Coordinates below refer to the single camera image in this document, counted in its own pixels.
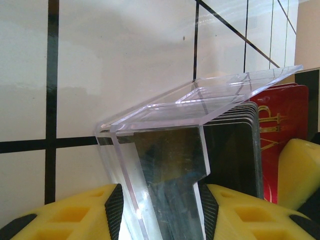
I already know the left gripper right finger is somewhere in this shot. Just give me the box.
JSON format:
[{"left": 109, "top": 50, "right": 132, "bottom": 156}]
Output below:
[{"left": 199, "top": 183, "right": 320, "bottom": 240}]

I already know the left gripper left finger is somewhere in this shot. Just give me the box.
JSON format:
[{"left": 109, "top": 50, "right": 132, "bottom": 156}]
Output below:
[{"left": 0, "top": 183, "right": 125, "bottom": 240}]

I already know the red VIP card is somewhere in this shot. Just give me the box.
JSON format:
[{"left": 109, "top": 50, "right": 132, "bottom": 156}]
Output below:
[{"left": 249, "top": 83, "right": 310, "bottom": 205}]

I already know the clear acrylic card box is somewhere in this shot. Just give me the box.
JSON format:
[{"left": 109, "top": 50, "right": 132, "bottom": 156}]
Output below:
[{"left": 94, "top": 64, "right": 305, "bottom": 240}]

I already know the stack of black cards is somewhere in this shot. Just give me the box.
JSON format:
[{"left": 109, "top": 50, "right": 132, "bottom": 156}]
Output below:
[{"left": 203, "top": 101, "right": 265, "bottom": 202}]

